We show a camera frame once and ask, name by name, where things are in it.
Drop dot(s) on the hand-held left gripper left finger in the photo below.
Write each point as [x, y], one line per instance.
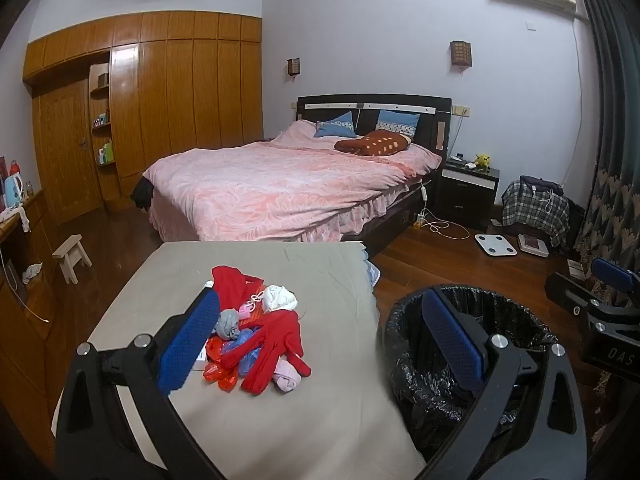
[190, 340]

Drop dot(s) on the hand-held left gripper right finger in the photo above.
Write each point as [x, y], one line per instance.
[452, 340]

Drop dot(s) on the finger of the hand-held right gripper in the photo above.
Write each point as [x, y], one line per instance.
[565, 291]
[614, 275]

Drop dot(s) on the grey sock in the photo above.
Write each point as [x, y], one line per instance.
[227, 322]

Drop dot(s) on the blue plastic shoe cover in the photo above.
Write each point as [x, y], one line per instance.
[235, 336]

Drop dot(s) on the red plastic wrapper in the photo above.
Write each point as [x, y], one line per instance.
[220, 377]

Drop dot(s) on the black bag lined trash bin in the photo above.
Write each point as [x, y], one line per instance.
[415, 385]

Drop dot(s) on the pink packet with white loops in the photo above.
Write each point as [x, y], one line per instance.
[246, 311]

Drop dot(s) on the red knitted glove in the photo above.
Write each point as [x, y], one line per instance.
[280, 340]
[230, 285]

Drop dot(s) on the white cloth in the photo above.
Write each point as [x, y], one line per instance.
[280, 299]

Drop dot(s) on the pale pink sock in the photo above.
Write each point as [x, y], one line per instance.
[286, 379]

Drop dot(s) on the small white paper card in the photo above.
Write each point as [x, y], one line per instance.
[201, 355]

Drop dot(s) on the white flat box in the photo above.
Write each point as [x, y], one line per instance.
[575, 269]

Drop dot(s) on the white scale with red top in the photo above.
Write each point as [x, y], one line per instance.
[532, 244]

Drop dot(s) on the black luggage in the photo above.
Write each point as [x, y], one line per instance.
[576, 225]

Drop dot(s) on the white bathroom scale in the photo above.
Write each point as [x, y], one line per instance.
[495, 246]

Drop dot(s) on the plaid cloth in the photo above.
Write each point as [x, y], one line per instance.
[530, 210]

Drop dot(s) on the blue quilted cloth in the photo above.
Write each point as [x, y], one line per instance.
[372, 272]

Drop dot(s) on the dark purple bag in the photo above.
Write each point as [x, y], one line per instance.
[535, 182]

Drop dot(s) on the dark nightstand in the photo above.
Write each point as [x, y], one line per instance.
[465, 195]

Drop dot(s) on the small wooden stool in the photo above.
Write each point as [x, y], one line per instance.
[70, 247]

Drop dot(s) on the yellow plush toy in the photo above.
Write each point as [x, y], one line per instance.
[482, 160]

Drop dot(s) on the black cloth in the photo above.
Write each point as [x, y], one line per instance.
[141, 192]

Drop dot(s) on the dark patterned curtain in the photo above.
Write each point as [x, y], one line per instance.
[615, 110]

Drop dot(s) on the wooden side cabinet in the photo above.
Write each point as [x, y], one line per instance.
[25, 310]

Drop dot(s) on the white rag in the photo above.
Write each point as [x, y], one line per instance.
[31, 272]

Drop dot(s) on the pink floral blanket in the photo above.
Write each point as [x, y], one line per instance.
[275, 185]

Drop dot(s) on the green bottle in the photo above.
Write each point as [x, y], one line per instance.
[106, 152]

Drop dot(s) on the brown dotted pillow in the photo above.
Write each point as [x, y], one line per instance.
[372, 143]

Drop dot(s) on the wooden door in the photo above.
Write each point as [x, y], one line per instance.
[65, 150]

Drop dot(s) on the light blue kettle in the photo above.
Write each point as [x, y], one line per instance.
[14, 190]

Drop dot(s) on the small toiletry bottles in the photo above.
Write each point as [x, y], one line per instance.
[101, 119]

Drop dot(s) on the plain blue pillow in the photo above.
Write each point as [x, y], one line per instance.
[336, 127]

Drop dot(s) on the dark wooden bed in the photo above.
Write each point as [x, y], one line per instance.
[370, 110]

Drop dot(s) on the red bottle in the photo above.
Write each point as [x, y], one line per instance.
[15, 166]

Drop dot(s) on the wooden wardrobe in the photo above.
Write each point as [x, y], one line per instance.
[200, 90]

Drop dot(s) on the small brown box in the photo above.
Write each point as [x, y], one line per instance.
[103, 79]

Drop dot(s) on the white wall pipe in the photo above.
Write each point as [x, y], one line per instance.
[580, 110]

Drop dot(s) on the beige wall socket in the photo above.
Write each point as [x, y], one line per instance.
[461, 110]

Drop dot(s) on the large brown wall lamp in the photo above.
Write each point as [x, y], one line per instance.
[461, 53]

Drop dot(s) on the small brown wall lamp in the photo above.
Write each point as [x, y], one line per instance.
[293, 66]

